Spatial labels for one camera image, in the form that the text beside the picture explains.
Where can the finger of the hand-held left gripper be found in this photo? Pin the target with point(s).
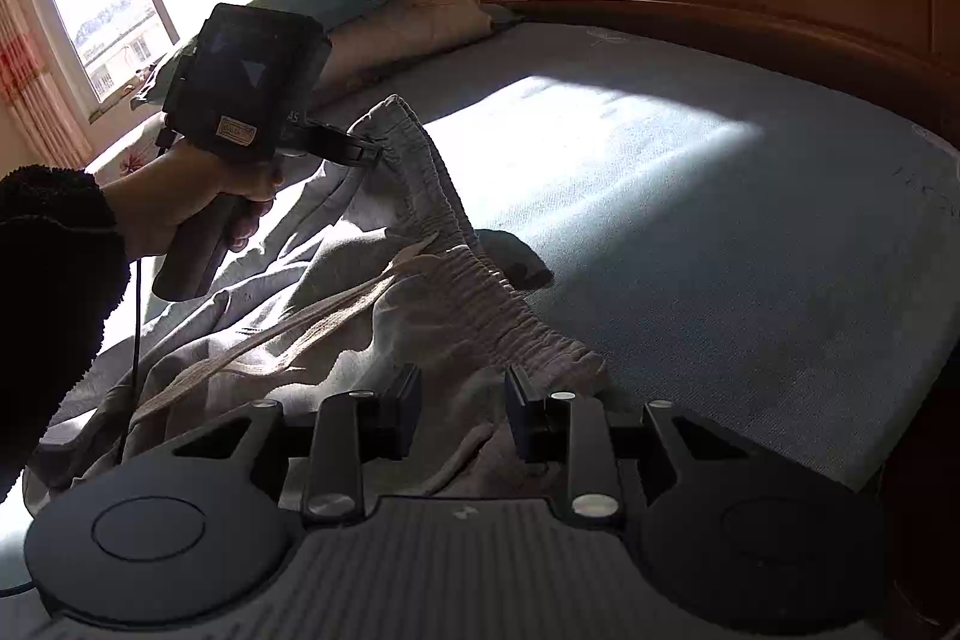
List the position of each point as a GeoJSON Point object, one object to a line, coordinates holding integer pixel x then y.
{"type": "Point", "coordinates": [349, 149]}

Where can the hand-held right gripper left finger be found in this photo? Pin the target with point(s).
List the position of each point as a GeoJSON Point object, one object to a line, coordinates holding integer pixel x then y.
{"type": "Point", "coordinates": [410, 415]}

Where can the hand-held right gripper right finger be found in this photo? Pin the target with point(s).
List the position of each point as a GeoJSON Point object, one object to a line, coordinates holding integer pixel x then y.
{"type": "Point", "coordinates": [517, 415]}

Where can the grey pants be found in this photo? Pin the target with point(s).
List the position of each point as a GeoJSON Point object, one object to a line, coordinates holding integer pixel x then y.
{"type": "Point", "coordinates": [337, 265]}

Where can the person's left hand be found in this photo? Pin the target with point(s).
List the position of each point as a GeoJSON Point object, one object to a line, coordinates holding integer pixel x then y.
{"type": "Point", "coordinates": [165, 197]}

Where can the beige pillow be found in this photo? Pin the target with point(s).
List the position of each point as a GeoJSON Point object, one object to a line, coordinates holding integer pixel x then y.
{"type": "Point", "coordinates": [405, 25]}

